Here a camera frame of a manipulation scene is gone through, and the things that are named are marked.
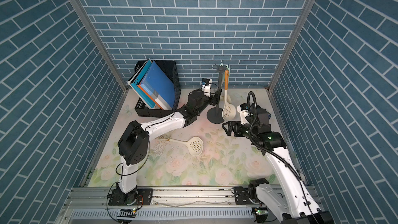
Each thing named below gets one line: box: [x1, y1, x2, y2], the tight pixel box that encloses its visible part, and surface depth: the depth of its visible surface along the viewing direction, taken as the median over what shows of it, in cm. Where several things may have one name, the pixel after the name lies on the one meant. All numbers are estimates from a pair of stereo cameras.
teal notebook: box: [126, 58, 156, 109], surface depth 89 cm
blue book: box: [139, 60, 176, 111], surface depth 98 cm
